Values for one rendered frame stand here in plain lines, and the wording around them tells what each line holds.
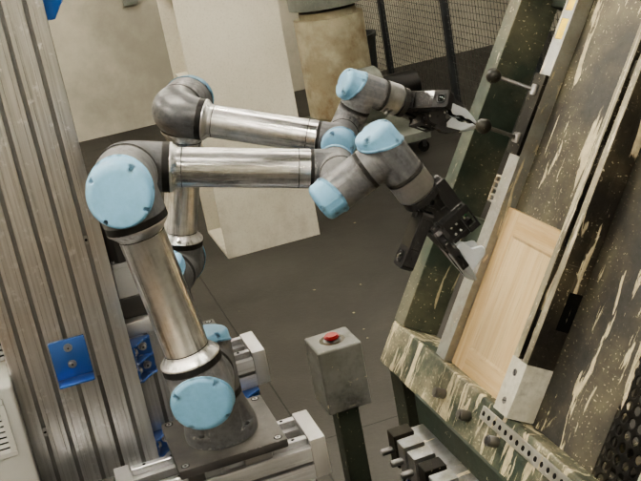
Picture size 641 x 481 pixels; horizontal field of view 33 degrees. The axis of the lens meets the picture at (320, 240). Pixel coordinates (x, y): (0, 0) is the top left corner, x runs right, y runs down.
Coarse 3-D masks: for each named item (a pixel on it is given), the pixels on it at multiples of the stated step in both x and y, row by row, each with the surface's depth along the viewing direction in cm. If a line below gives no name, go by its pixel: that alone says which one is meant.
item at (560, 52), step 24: (576, 0) 252; (576, 24) 253; (552, 48) 256; (552, 72) 254; (552, 96) 256; (528, 144) 257; (528, 168) 259; (504, 192) 259; (504, 216) 260; (480, 240) 264; (480, 264) 261; (456, 312) 265; (456, 336) 264
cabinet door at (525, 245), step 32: (512, 224) 256; (544, 224) 244; (512, 256) 253; (544, 256) 242; (480, 288) 262; (512, 288) 250; (480, 320) 259; (512, 320) 247; (480, 352) 256; (512, 352) 244; (480, 384) 252
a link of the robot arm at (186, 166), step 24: (144, 144) 198; (168, 144) 200; (336, 144) 208; (168, 168) 198; (192, 168) 199; (216, 168) 199; (240, 168) 200; (264, 168) 200; (288, 168) 200; (312, 168) 201; (168, 192) 202
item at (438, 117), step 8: (408, 96) 253; (408, 104) 253; (400, 112) 254; (408, 112) 258; (416, 112) 256; (424, 112) 255; (432, 112) 256; (440, 112) 257; (416, 120) 259; (424, 120) 256; (432, 120) 256; (440, 120) 257; (416, 128) 263; (424, 128) 261; (432, 128) 260
